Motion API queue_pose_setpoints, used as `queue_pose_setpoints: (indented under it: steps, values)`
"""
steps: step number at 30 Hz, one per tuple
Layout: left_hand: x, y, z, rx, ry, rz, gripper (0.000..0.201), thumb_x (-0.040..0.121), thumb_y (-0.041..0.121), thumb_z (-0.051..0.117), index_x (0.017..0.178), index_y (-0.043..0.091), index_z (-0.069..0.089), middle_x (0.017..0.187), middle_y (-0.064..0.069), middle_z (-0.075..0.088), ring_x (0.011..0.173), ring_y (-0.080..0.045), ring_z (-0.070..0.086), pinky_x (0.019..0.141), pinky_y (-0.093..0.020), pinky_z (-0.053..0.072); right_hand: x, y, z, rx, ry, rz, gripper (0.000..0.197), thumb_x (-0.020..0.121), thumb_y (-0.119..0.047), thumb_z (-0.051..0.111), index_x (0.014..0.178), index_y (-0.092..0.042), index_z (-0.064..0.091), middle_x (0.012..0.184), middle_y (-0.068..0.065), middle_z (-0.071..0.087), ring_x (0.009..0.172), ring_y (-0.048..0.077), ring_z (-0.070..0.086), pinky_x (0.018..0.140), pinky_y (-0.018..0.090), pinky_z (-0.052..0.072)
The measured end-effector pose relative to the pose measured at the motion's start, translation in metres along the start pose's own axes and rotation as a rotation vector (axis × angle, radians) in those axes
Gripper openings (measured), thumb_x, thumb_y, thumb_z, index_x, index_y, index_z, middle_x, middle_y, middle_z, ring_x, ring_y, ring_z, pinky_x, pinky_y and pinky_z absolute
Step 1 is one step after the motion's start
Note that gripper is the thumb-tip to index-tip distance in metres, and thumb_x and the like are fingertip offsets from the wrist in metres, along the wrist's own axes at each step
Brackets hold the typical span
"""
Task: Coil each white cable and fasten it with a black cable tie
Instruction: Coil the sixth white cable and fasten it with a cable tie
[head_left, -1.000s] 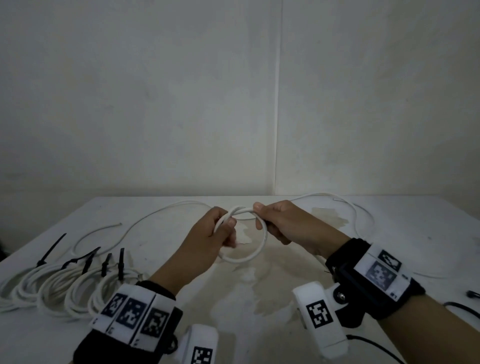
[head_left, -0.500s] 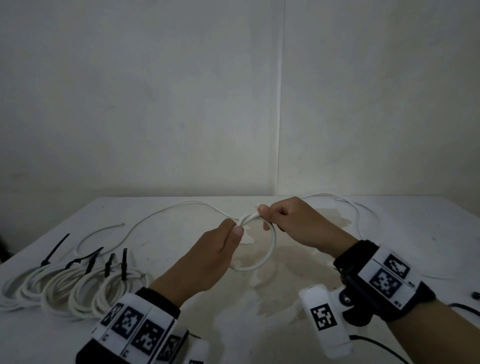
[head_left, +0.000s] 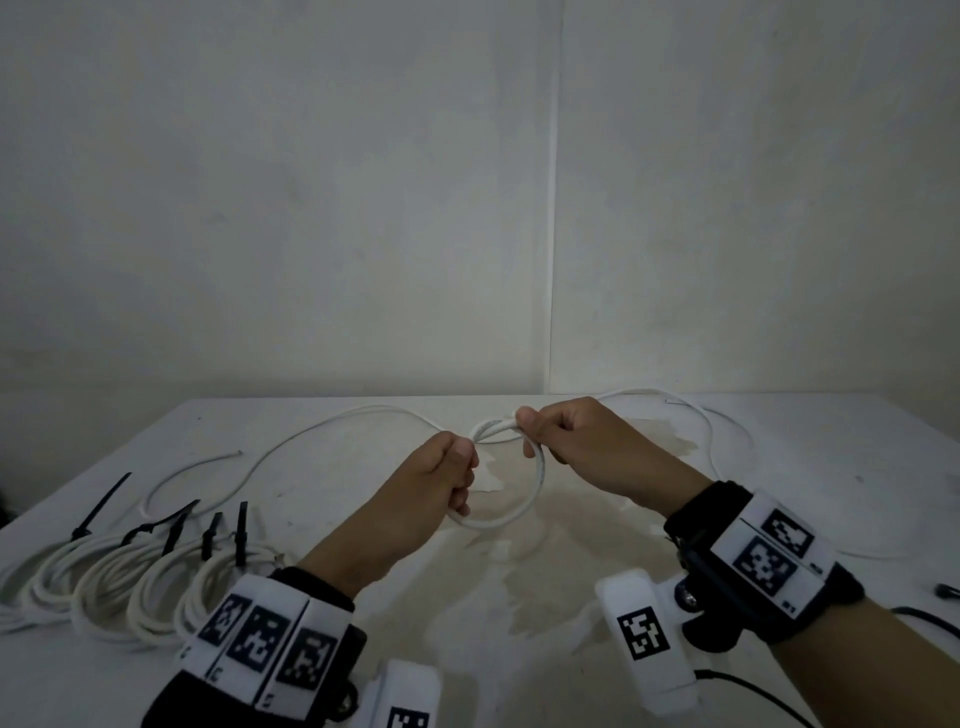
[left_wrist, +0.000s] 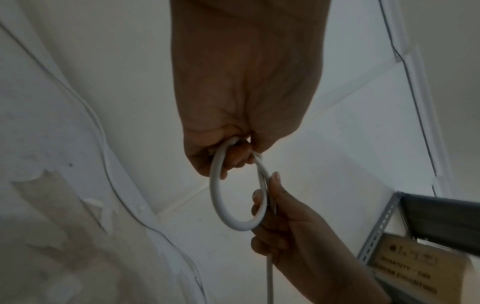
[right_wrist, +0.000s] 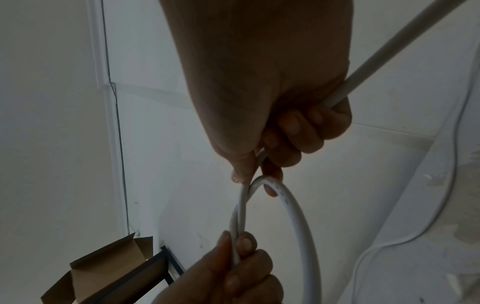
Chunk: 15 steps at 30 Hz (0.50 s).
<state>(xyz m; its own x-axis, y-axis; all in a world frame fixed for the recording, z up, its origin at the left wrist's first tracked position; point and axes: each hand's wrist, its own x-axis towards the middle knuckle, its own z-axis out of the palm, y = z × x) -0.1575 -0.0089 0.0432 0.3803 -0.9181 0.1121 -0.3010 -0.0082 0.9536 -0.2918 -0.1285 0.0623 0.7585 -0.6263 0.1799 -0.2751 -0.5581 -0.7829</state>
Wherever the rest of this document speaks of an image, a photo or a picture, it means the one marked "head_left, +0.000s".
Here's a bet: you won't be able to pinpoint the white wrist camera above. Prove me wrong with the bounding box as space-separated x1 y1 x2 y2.
359 659 444 728
594 568 703 715

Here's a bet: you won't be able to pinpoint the black right wristband white markers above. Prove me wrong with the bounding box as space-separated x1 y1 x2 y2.
663 479 866 652

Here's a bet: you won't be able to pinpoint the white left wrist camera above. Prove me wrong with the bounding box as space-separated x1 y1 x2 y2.
359 659 444 728

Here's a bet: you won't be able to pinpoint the black wristband white markers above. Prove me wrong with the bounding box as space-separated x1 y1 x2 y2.
142 567 369 728
663 479 866 652

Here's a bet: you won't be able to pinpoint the person's left forearm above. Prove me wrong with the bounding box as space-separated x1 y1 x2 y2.
297 509 429 598

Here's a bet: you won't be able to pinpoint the black left wristband white markers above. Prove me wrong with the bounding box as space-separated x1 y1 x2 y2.
142 567 369 728

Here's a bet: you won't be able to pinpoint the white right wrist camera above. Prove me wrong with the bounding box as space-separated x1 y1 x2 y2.
594 568 703 715

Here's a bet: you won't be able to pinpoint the person's right forearm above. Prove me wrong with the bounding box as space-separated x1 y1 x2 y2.
772 599 960 728

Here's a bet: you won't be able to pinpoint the bunch of black zip ties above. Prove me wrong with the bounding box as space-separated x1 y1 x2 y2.
892 583 960 643

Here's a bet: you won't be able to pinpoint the person's left hand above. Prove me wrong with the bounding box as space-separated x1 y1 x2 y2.
378 431 481 560

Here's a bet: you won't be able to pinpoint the person's right hand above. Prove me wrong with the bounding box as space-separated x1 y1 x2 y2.
515 397 712 519

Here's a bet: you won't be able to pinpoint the black right camera cable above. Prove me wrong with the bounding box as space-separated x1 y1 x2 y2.
693 669 819 728

